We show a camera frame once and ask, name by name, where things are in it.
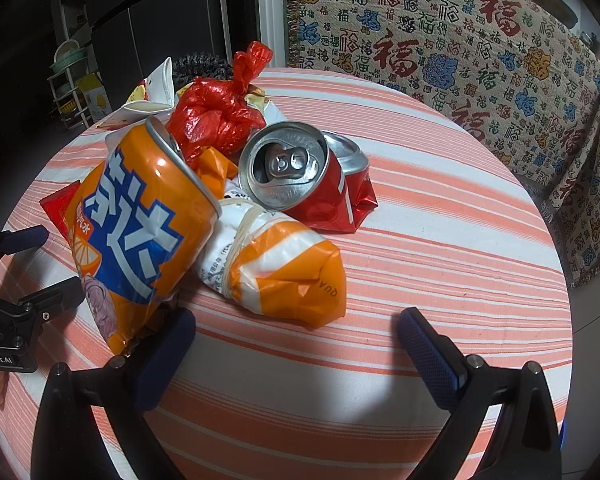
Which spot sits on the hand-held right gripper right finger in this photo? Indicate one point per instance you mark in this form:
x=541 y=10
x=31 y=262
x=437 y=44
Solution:
x=427 y=355

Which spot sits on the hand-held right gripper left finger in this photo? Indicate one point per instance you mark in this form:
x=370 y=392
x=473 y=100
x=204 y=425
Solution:
x=167 y=355

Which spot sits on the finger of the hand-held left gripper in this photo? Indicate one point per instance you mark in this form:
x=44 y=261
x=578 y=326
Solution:
x=55 y=296
x=25 y=240

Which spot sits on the crushed orange soda can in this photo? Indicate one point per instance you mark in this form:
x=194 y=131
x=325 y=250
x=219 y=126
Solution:
x=130 y=220

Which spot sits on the crushed red soda can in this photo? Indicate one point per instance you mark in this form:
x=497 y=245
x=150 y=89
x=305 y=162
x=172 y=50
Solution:
x=325 y=200

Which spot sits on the red snack packet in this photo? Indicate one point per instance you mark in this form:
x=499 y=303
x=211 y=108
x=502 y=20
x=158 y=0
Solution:
x=57 y=210

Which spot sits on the orange striped tablecloth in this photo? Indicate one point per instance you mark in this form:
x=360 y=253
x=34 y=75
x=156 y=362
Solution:
x=430 y=260

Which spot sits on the white storage rack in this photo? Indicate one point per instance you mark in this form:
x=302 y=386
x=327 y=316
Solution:
x=62 y=95

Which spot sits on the orange and white plastic bag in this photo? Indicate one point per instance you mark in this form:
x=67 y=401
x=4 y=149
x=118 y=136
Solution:
x=290 y=265

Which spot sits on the yellow box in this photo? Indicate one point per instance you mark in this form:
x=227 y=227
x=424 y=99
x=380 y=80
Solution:
x=97 y=97

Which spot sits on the green bowl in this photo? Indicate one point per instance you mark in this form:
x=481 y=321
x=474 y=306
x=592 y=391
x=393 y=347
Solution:
x=67 y=57

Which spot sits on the white paper carton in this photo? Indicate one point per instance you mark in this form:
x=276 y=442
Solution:
x=160 y=85

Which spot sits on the red plastic bag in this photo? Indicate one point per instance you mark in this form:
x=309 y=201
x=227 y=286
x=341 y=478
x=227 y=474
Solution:
x=210 y=115

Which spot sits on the black foam net sleeve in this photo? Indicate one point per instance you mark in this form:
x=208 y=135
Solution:
x=200 y=65

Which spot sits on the crumpled snack wrapper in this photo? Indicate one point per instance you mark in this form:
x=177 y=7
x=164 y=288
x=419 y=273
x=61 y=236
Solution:
x=267 y=110

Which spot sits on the printed blanket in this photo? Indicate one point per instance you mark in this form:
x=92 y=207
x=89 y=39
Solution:
x=430 y=35

